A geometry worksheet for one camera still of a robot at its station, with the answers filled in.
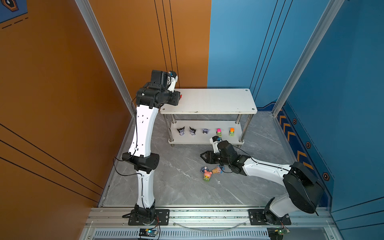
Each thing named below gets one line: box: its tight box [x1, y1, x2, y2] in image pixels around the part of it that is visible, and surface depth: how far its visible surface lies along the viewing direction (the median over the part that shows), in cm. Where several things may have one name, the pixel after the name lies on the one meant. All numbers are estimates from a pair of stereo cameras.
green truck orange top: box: [229, 128, 235, 137], surface depth 101 cm
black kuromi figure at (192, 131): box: [189, 126, 197, 136], surface depth 98 cm
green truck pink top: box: [216, 128, 222, 138], surface depth 100 cm
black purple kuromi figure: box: [177, 126, 185, 136], surface depth 96 cm
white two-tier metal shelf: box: [159, 88, 258, 147], surface depth 87 cm
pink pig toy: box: [203, 171, 212, 182], surface depth 84 cm
